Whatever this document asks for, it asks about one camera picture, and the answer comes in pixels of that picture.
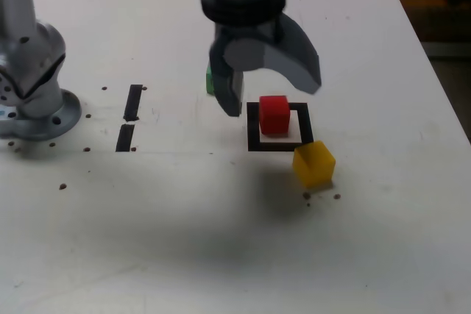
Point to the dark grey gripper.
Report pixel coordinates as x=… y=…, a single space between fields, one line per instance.
x=250 y=31

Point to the red cube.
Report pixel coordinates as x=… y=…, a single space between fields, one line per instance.
x=274 y=115

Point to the green cube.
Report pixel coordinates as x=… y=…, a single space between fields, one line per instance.
x=210 y=82

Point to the yellow cube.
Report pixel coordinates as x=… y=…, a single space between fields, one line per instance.
x=314 y=165

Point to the black tape square outline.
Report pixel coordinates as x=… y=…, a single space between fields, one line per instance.
x=254 y=134

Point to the black tape strip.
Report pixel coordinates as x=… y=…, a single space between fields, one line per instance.
x=132 y=100

